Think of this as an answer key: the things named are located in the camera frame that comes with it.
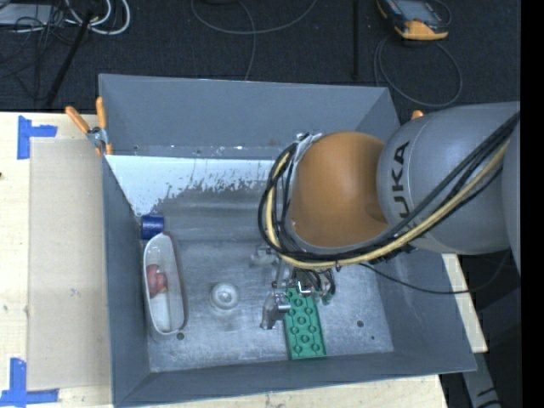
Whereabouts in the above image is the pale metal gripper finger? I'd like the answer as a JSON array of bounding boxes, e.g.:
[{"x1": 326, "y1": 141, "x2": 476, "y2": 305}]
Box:
[
  {"x1": 249, "y1": 246, "x2": 274, "y2": 268},
  {"x1": 259, "y1": 292, "x2": 292, "y2": 331}
]

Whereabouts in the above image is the dark green flat block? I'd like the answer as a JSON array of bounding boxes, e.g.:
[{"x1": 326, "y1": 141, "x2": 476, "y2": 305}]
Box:
[{"x1": 282, "y1": 286, "x2": 329, "y2": 361}]

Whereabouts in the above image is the clear plastic bottle blue cap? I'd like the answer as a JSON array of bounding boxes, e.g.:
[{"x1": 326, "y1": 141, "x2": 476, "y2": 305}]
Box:
[{"x1": 139, "y1": 213, "x2": 190, "y2": 337}]

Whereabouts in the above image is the grey metal bin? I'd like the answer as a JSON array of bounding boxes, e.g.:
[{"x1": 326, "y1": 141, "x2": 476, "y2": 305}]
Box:
[{"x1": 97, "y1": 73, "x2": 478, "y2": 407}]

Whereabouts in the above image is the pale wood flat board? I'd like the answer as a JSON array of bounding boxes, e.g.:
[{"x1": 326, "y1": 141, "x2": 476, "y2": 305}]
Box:
[{"x1": 25, "y1": 137, "x2": 113, "y2": 393}]

